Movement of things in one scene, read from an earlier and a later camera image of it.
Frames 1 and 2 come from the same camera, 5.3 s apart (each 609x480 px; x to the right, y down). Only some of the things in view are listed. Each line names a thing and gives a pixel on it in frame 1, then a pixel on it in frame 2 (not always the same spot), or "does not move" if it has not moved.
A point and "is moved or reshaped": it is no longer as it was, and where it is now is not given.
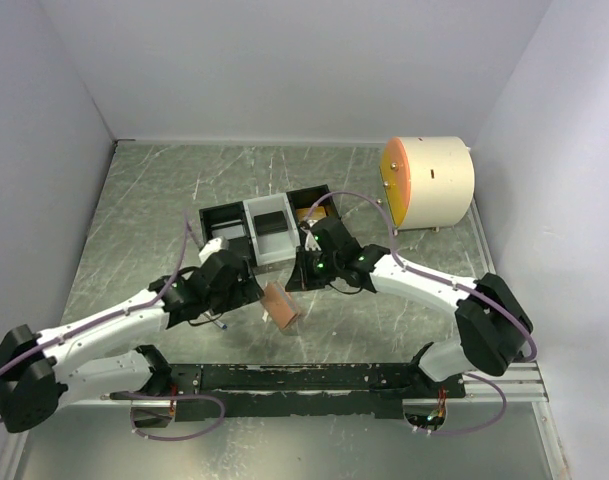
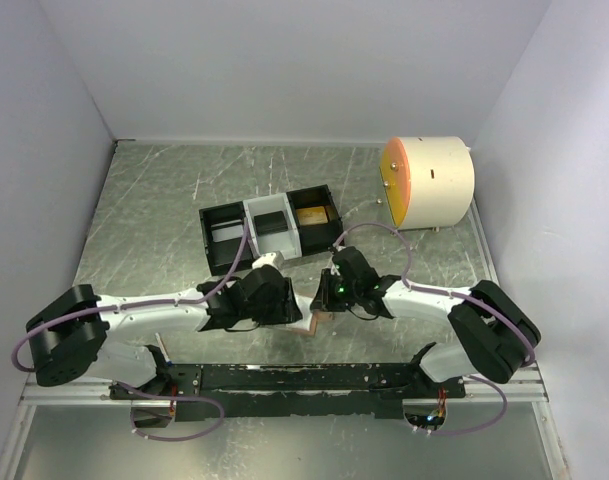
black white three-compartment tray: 267,228 does not move
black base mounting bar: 296,392 does not move
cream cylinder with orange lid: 427,182 does not move
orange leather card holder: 277,303 is moved or reshaped
